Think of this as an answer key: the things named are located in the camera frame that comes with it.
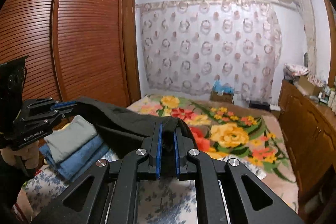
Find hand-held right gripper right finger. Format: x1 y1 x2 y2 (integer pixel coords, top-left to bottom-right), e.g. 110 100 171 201
173 130 307 224

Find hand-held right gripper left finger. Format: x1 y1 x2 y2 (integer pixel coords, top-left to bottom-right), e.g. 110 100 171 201
34 123 164 224

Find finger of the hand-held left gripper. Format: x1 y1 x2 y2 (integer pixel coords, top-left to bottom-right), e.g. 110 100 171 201
28 107 78 123
22 97 79 111

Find black pants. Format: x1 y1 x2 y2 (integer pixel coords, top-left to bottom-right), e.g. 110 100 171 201
75 96 198 159

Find person's left forearm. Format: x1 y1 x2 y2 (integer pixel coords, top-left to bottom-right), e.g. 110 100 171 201
0 160 36 214

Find folded grey pants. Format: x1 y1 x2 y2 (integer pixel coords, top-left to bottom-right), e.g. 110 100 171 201
44 116 98 165

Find person's left hand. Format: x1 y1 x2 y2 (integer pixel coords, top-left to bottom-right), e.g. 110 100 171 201
0 144 40 170

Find folded blue jeans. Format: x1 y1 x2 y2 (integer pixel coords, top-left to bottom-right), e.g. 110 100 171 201
39 135 110 183

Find blue floral bed sheet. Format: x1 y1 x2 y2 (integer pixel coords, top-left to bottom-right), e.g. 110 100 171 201
20 149 264 224

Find colourful floral blanket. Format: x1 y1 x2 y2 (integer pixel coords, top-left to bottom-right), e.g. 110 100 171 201
126 94 300 215

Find cardboard box with blue cloth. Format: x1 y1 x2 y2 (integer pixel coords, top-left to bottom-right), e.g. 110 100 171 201
211 80 235 104

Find wooden louvred wardrobe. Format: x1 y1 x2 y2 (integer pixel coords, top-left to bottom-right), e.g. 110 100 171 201
0 0 142 136

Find black flat box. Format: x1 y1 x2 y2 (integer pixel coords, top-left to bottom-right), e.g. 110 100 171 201
248 100 271 112

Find wooden sideboard cabinet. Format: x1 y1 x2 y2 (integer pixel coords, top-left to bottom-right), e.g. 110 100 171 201
278 78 336 205

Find pile of printed cloth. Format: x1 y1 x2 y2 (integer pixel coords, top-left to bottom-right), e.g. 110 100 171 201
283 63 309 81

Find open cardboard box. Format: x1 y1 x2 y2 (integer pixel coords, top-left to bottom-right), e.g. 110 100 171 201
299 74 326 95

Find tied beige curtain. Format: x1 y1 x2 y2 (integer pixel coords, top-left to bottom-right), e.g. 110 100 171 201
291 0 319 81

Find ring patterned sheer curtain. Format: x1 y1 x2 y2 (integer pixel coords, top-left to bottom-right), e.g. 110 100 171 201
136 0 283 98

